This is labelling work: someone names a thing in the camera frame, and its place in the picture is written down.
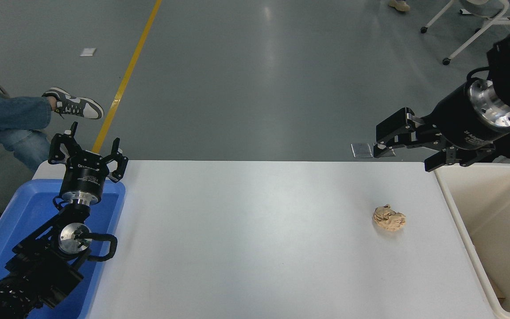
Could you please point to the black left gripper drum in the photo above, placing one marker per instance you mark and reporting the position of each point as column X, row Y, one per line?
column 82, row 177

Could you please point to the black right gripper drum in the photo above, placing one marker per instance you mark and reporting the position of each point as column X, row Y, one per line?
column 458, row 119

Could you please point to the tan paper ball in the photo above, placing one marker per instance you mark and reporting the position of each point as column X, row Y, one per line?
column 389, row 218

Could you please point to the blue plastic tray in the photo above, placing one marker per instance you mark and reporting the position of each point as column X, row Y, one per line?
column 25, row 208

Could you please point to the large pale plastic bin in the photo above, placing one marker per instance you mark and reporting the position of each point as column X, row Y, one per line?
column 503, row 221

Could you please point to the white wheeled chair frame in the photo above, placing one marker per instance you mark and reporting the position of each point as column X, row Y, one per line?
column 485, row 24

